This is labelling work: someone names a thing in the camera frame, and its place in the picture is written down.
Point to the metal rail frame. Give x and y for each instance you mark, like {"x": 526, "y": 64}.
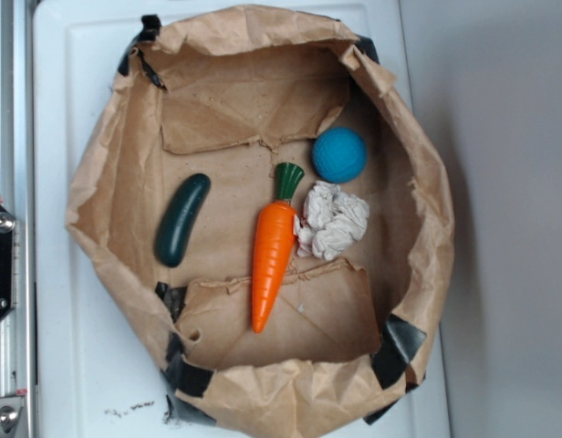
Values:
{"x": 18, "y": 400}

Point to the brown paper bag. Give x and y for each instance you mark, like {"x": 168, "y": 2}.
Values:
{"x": 231, "y": 94}

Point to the orange plastic carrot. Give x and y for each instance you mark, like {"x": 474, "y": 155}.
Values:
{"x": 274, "y": 241}

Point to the dark green plastic pickle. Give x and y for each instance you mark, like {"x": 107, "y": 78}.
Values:
{"x": 175, "y": 228}

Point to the crumpled white paper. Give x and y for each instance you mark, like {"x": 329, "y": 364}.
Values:
{"x": 332, "y": 221}

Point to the blue dimpled ball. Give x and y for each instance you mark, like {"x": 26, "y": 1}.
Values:
{"x": 339, "y": 155}

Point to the black mounting bracket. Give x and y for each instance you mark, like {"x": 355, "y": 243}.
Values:
{"x": 7, "y": 239}

